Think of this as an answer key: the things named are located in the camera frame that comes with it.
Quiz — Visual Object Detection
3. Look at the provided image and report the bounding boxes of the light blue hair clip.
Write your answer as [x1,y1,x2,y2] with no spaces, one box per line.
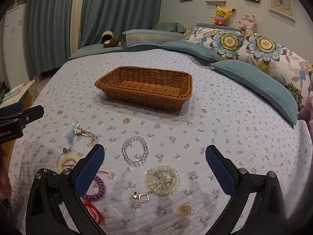
[64,119,78,145]

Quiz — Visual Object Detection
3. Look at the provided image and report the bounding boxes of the clear crystal bead bracelet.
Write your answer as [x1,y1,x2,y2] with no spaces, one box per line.
[121,135,149,167]

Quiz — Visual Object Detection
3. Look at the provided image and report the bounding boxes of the left hand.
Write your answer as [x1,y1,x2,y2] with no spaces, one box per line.
[0,145,12,201]

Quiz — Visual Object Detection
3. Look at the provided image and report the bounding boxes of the wooden side table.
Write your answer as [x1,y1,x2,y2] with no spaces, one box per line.
[1,80,39,108]

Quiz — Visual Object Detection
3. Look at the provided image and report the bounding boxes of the silver square pendant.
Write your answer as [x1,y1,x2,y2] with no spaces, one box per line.
[132,192,150,203]

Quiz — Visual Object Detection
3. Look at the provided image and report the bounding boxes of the brown plush toy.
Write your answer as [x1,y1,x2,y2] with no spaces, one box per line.
[101,30,119,48]

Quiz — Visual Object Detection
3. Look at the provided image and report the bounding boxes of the floral quilted bedspread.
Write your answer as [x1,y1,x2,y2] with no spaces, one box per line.
[9,49,312,234]

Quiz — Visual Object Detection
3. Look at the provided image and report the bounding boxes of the purple fuzzy blanket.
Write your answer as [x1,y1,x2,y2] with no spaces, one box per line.
[299,102,313,132]

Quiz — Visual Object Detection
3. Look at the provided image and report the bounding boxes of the folded teal striped blanket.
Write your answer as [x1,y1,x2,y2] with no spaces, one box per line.
[119,29,182,52]

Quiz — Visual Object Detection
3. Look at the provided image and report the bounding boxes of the blue curtain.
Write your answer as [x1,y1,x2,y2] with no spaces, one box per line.
[23,0,161,77]

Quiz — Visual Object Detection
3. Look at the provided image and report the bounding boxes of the brown wicker basket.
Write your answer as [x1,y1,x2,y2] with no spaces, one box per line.
[94,66,192,110]

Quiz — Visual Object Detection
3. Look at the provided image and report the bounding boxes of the near teal cushion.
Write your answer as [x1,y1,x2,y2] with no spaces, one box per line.
[211,60,298,125]

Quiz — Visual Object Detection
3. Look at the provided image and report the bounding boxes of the teal cushion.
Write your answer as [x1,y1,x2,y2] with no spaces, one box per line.
[159,41,222,63]
[211,60,298,125]

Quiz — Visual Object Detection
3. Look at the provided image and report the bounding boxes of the right floral pillow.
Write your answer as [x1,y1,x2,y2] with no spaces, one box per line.
[238,30,312,110]

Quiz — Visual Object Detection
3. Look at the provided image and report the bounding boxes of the floral pillow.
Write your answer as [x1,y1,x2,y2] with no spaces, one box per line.
[238,30,312,110]
[180,26,245,60]

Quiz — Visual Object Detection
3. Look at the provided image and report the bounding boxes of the far teal cushion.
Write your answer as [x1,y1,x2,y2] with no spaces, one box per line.
[159,41,222,63]

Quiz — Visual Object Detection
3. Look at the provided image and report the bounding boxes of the left floral pillow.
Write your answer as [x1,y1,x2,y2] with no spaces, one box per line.
[180,26,245,60]

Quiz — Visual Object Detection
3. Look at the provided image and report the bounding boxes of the pink plush toy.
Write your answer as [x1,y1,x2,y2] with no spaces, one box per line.
[239,13,257,31]

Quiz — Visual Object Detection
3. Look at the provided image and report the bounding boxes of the yellow pikachu plush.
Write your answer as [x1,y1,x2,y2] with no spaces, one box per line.
[211,5,236,26]

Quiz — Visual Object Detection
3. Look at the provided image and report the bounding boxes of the cream spiral hair tie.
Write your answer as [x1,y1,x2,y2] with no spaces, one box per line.
[56,147,81,173]

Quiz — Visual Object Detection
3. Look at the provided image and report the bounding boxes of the purple spiral hair tie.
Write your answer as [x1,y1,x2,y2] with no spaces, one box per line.
[80,174,106,202]

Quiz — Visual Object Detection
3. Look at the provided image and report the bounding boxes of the red string cord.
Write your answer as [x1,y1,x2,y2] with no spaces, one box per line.
[82,200,104,225]

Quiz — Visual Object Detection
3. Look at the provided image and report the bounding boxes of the pale yellow bead bracelet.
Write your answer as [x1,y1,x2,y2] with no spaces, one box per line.
[146,165,180,196]

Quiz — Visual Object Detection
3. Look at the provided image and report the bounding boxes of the butterfly picture frame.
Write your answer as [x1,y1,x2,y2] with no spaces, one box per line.
[269,0,294,20]

